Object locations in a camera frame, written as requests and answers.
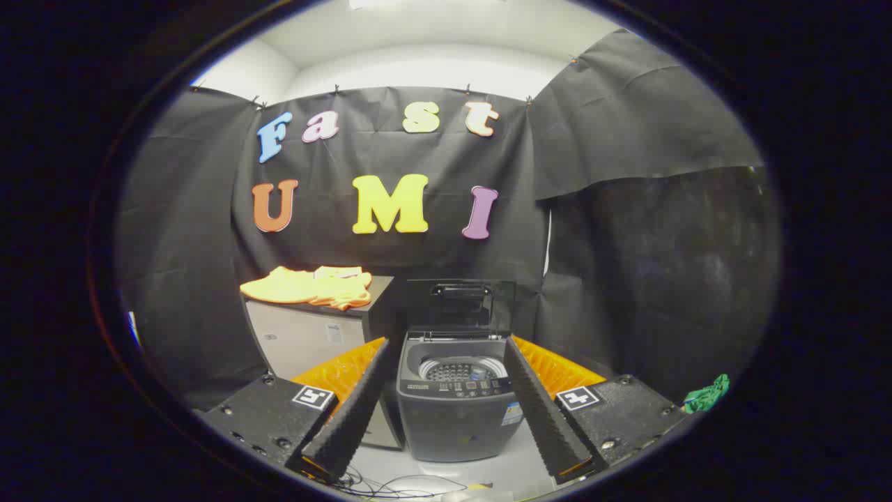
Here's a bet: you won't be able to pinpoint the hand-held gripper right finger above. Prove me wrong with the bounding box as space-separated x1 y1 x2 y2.
503 335 687 485

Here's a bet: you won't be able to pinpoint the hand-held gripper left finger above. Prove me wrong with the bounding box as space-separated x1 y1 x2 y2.
199 337 391 483

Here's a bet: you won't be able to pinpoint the grey washing machine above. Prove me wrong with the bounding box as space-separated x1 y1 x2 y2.
396 328 525 463

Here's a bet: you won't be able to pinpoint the orange polo shirt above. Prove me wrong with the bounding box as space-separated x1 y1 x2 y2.
240 265 373 311

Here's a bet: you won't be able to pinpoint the grey cabinet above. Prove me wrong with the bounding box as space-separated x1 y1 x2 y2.
240 275 406 450

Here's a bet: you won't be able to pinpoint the green cloth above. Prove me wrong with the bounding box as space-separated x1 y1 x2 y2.
683 374 731 414

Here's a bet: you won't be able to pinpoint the thin black floor cables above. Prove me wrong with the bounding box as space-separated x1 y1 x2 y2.
333 464 489 500

